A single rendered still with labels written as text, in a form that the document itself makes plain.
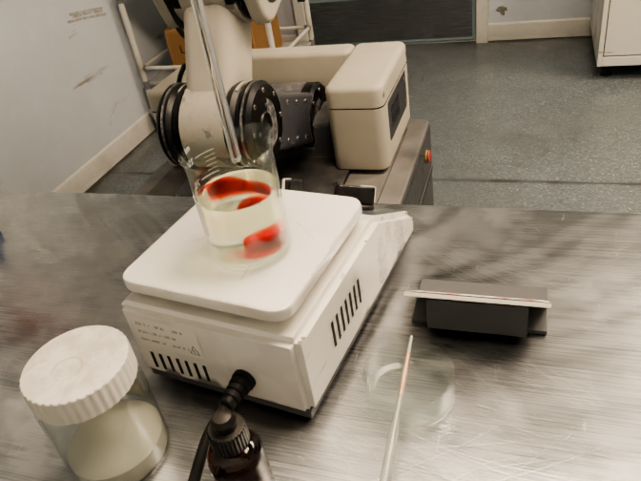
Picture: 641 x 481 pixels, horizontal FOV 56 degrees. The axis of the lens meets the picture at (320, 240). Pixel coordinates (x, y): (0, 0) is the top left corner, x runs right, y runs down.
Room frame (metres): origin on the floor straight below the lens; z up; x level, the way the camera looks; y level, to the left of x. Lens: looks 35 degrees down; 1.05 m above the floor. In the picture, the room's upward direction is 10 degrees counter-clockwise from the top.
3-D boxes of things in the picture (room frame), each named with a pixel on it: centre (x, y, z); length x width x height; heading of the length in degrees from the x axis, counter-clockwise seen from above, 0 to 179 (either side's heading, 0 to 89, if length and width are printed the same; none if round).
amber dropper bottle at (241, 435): (0.20, 0.06, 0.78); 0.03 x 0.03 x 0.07
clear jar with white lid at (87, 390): (0.25, 0.14, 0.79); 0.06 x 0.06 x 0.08
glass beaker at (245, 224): (0.31, 0.04, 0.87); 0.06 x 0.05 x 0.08; 137
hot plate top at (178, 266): (0.33, 0.05, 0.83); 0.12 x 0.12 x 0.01; 59
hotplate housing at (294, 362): (0.35, 0.03, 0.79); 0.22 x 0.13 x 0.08; 149
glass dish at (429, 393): (0.25, -0.04, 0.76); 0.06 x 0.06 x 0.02
